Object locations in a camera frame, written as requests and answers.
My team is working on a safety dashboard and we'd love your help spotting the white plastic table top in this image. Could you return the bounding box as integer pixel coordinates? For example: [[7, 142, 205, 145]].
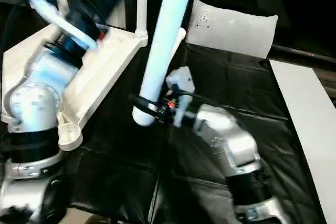
[[2, 25, 149, 152]]

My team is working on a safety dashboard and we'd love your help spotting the black work mat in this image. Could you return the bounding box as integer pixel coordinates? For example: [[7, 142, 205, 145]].
[[0, 1, 326, 224]]

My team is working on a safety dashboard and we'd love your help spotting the white plastic bag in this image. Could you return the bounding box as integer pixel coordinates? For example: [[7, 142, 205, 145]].
[[186, 0, 279, 59]]

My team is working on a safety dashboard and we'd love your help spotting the flat white board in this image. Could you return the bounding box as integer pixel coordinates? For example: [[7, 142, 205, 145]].
[[268, 59, 336, 224]]

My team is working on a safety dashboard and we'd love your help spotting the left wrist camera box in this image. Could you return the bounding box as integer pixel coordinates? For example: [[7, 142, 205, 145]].
[[15, 0, 101, 52]]

